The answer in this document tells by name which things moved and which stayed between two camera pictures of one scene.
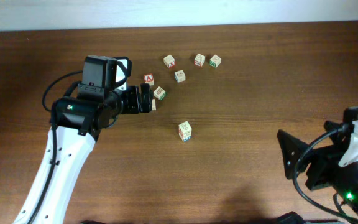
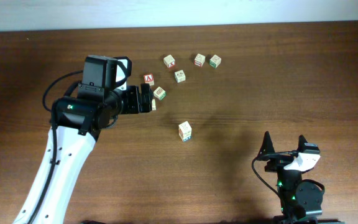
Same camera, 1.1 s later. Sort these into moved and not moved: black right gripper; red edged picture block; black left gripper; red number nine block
Moved: black right gripper
Not moved: red edged picture block; red number nine block; black left gripper
